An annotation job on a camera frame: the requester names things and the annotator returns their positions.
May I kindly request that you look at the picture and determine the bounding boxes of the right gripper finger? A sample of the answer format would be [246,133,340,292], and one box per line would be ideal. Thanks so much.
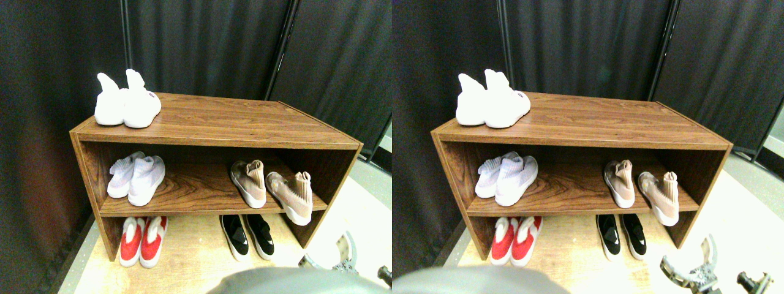
[298,254,339,272]
[697,233,720,290]
[335,230,359,273]
[659,257,703,290]

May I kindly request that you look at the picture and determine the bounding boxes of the black shoe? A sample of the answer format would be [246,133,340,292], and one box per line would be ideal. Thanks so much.
[220,214,251,263]
[244,214,276,262]
[596,214,622,263]
[620,214,648,261]

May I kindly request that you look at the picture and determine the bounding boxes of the beige shoe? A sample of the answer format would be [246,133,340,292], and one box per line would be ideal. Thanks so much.
[266,171,314,227]
[603,160,636,209]
[230,160,268,209]
[638,171,680,227]

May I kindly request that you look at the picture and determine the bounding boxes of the curtain stand foot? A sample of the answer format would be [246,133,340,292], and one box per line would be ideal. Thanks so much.
[733,115,784,165]

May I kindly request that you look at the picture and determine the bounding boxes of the red shoe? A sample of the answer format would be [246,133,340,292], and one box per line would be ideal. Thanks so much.
[139,216,169,269]
[490,217,519,266]
[119,217,147,267]
[510,216,544,268]

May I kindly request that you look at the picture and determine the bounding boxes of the pale lilac shoe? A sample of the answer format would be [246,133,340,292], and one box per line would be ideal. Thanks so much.
[475,153,519,198]
[107,152,146,198]
[495,156,540,207]
[127,156,167,207]

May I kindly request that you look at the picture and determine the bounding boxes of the brown shoe rack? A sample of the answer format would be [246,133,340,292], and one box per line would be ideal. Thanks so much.
[69,92,364,263]
[431,91,734,262]

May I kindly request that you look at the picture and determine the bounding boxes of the white shoe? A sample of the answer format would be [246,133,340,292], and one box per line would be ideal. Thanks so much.
[456,74,490,127]
[484,69,532,129]
[94,73,130,127]
[124,69,163,129]

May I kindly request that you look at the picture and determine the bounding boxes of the curtain stand pole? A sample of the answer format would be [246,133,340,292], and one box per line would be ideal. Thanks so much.
[646,0,682,102]
[120,0,134,74]
[497,0,515,74]
[263,0,301,102]

